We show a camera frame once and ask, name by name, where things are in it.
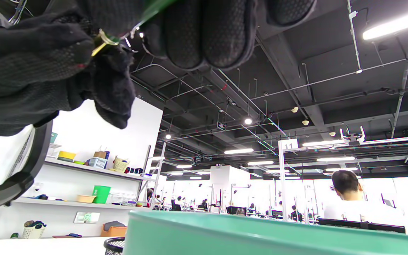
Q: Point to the white wall socket panel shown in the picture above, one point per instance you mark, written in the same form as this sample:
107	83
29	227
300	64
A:
87	217

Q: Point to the yellow bowl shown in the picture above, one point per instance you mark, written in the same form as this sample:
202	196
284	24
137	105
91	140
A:
66	155

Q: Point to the black mesh pen holder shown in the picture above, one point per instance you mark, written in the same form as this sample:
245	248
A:
115	246

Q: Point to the green fountain pen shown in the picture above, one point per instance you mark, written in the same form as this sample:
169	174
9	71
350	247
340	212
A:
154	9

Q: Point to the white camera bracket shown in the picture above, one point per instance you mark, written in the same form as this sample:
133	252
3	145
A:
352	136

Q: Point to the woven basket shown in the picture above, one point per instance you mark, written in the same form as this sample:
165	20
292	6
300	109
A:
120	165

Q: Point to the white plastic basket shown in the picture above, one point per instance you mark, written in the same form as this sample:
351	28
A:
33	231

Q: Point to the long ceiling lamp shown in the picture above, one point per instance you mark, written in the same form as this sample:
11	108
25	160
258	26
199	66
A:
322	143
395	24

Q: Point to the black mesh chair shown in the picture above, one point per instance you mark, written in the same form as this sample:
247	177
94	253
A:
349	224

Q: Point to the brown paper bag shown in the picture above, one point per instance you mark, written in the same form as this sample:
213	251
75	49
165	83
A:
100	154

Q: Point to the black hanging sign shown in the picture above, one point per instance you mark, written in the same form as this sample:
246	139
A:
221	125

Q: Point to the green plastic basket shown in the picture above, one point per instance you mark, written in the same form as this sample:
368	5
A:
260	237

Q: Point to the green cup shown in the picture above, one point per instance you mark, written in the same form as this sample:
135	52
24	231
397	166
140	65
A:
101	194

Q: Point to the person's left hand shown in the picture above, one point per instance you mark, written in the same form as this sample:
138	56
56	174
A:
30	78

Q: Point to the orange box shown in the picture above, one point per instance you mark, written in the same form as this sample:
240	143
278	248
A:
113	231

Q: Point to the person's right hand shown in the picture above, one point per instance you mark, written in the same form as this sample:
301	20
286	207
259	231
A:
207	32

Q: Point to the aluminium frame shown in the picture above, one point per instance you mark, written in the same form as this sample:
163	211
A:
282	177

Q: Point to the beige bowl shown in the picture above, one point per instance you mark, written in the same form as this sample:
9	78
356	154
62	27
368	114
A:
85	198

